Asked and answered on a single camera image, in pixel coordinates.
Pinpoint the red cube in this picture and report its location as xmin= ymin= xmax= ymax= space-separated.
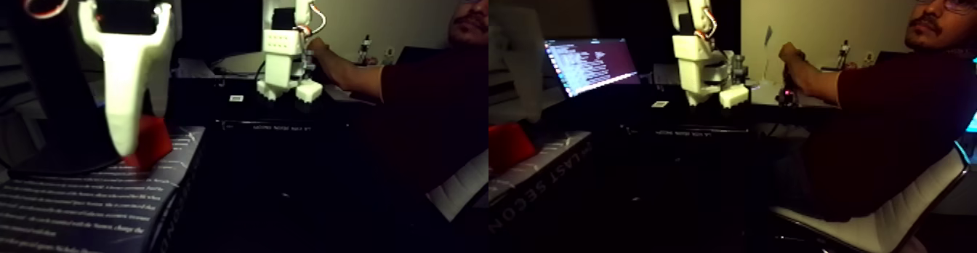
xmin=122 ymin=115 xmax=174 ymax=170

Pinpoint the person's hand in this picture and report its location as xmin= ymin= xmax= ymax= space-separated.
xmin=305 ymin=36 xmax=337 ymax=69

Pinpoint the black background monitor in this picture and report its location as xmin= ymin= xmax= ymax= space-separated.
xmin=172 ymin=0 xmax=265 ymax=66

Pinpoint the black book white text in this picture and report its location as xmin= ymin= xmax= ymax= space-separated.
xmin=0 ymin=124 xmax=207 ymax=253

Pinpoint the person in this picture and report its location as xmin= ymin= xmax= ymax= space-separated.
xmin=305 ymin=0 xmax=489 ymax=209

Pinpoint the open laptop lit screen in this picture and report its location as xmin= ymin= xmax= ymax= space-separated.
xmin=543 ymin=37 xmax=642 ymax=100

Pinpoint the red servo cable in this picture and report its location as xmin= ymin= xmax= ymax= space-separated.
xmin=23 ymin=0 xmax=89 ymax=20

